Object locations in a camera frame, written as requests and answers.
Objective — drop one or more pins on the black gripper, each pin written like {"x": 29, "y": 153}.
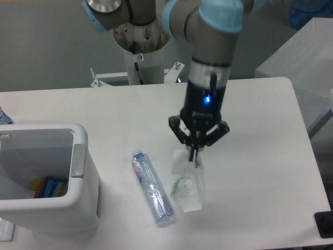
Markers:
{"x": 201, "y": 112}

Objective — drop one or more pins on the clear plastic bag trash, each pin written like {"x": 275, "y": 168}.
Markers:
{"x": 188, "y": 188}

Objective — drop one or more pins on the clear plastic water bottle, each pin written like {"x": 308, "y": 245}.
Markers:
{"x": 153, "y": 189}

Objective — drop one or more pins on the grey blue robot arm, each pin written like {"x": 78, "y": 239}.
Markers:
{"x": 210, "y": 27}

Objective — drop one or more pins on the white plastic trash can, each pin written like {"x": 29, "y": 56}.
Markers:
{"x": 35, "y": 151}

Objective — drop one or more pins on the blue yellow trash package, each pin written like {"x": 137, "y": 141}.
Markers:
{"x": 49, "y": 187}

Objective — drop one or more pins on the white covered side table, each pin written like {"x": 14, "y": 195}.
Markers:
{"x": 306, "y": 60}

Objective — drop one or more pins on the black device at edge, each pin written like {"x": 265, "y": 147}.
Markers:
{"x": 324, "y": 223}

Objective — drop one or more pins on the blue plastic bag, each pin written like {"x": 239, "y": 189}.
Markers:
{"x": 303, "y": 11}

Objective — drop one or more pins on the blue white patterned packet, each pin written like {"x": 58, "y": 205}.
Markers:
{"x": 4, "y": 118}

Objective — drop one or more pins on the white pedestal base frame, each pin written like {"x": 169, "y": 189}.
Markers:
{"x": 171, "y": 75}

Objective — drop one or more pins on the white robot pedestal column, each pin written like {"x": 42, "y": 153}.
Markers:
{"x": 143, "y": 48}

